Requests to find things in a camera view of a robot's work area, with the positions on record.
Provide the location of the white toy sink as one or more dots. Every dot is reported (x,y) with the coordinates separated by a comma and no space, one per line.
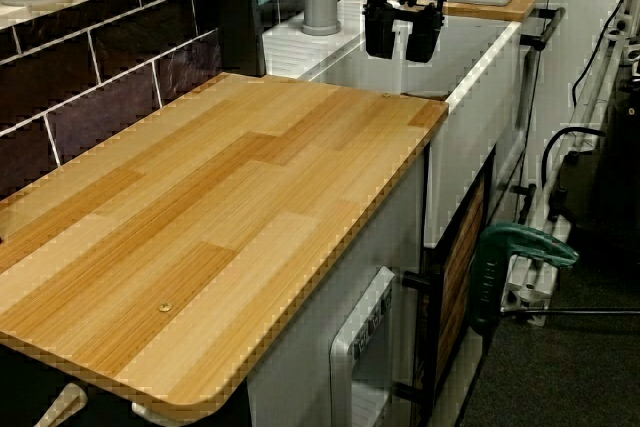
(475,112)

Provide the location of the aluminium frame rails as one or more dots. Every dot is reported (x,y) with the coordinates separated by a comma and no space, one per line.
(575,122)

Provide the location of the green power tool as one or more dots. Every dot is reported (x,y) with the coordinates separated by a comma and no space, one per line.
(490,267)

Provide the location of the wooden slat cabinet door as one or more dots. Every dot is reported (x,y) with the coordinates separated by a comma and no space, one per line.
(462,287)

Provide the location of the white support bracket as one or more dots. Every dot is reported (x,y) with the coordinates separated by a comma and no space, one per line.
(62,404)
(147,409)

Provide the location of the dark tile backsplash panel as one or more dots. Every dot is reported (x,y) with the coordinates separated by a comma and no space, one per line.
(100,77)

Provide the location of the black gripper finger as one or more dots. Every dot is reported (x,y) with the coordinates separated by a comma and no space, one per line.
(424,34)
(380,32)

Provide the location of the white toy kitchen cabinet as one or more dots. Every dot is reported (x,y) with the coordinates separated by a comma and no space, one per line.
(310,307)

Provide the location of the wooden countertop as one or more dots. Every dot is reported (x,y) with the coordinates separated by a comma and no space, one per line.
(210,227)

